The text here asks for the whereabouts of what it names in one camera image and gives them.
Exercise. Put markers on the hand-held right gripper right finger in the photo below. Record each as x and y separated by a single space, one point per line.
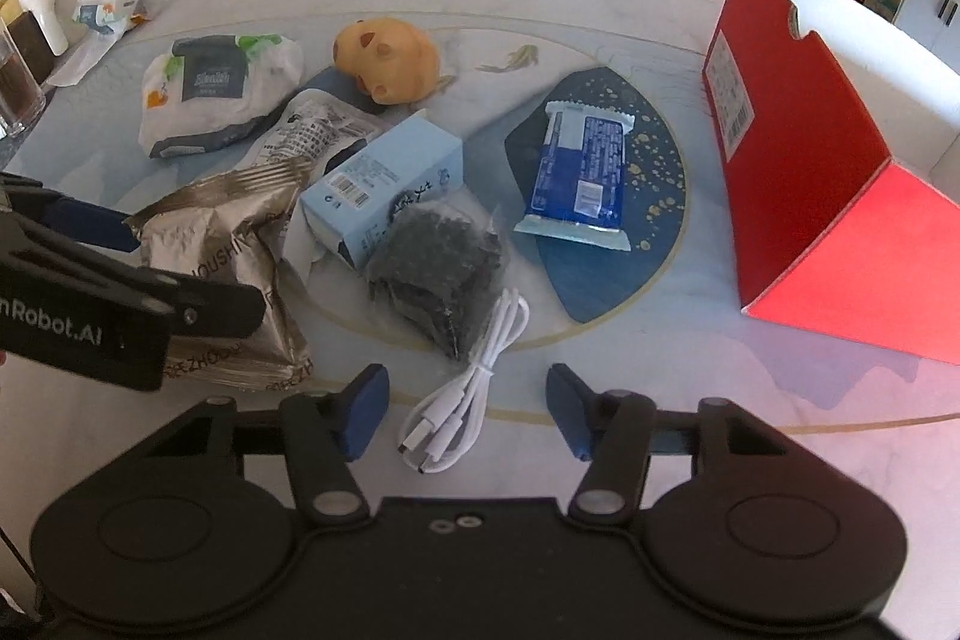
566 407

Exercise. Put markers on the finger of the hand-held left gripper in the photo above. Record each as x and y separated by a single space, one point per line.
217 310
97 224

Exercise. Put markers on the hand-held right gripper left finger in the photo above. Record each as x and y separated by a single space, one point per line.
367 407

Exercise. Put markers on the silver snack packet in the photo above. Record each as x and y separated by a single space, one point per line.
217 235

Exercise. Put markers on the clear bag of black parts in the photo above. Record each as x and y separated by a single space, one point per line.
435 265

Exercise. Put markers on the white tissue pack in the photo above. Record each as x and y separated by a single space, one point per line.
210 100

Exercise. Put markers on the light blue carton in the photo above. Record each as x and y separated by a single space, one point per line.
375 175

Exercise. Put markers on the white printed sachet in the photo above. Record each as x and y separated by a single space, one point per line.
322 130

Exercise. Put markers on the blue snack packet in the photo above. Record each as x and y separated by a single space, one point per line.
577 175

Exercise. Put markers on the yellow plush toy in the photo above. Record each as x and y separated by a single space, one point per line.
390 55

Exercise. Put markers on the red cardboard box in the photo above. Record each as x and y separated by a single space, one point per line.
795 160

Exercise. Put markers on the glass of dark drink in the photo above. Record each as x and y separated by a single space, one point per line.
19 85

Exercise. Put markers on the white thermometer gun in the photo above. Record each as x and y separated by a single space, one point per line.
45 21

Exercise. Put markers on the small printed tissue packet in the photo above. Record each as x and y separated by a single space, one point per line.
112 10

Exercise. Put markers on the white wall cabinet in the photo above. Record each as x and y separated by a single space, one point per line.
930 10

